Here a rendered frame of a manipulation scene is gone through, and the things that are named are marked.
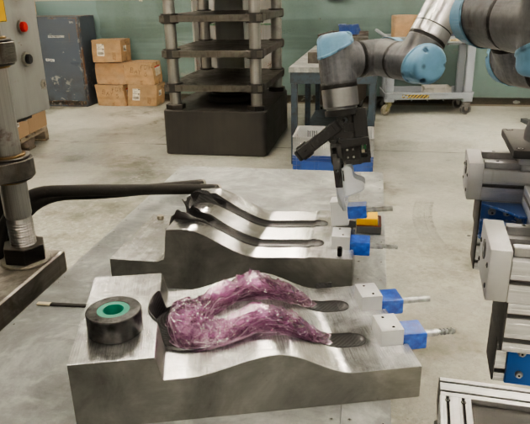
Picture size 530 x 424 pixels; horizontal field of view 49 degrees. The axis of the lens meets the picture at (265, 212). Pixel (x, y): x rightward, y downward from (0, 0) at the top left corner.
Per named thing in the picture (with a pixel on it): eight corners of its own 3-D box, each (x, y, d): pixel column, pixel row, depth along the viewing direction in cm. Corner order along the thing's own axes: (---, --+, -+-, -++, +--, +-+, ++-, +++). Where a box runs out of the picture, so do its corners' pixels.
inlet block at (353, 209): (393, 217, 129) (392, 193, 127) (393, 223, 124) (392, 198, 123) (333, 219, 132) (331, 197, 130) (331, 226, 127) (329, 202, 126)
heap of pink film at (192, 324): (313, 295, 106) (313, 256, 103) (336, 352, 89) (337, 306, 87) (167, 307, 103) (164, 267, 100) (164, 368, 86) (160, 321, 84)
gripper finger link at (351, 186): (366, 208, 121) (362, 163, 121) (337, 210, 122) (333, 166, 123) (367, 209, 124) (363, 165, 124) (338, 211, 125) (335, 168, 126)
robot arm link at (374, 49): (420, 76, 122) (374, 82, 118) (389, 71, 132) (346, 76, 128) (421, 37, 119) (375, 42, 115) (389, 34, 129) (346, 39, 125)
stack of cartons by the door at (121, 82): (166, 102, 785) (161, 37, 755) (158, 107, 755) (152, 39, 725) (107, 101, 800) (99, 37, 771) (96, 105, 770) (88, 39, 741)
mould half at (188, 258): (355, 246, 140) (357, 193, 135) (351, 300, 116) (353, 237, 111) (155, 236, 148) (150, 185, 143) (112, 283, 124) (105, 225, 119)
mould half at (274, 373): (369, 310, 112) (372, 257, 108) (419, 396, 88) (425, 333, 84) (102, 331, 107) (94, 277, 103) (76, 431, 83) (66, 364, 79)
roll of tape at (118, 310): (145, 314, 91) (143, 294, 90) (140, 342, 83) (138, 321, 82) (92, 317, 90) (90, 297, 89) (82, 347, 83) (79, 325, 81)
